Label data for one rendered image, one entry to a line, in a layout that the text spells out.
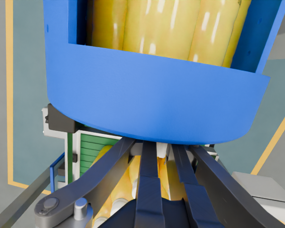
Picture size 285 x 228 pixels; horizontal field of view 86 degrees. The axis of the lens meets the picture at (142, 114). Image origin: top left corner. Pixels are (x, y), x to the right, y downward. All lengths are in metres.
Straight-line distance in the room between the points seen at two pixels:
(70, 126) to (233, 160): 1.60
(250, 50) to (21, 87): 1.76
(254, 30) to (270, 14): 0.03
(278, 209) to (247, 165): 1.47
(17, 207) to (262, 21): 0.74
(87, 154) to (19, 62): 1.35
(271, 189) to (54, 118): 0.53
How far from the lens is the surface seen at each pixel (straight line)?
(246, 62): 0.29
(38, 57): 1.67
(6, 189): 2.58
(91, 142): 0.54
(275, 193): 0.47
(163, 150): 0.17
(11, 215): 0.67
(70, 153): 0.51
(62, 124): 0.43
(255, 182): 0.47
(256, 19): 0.31
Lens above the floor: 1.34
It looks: 72 degrees down
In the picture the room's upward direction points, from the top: 168 degrees counter-clockwise
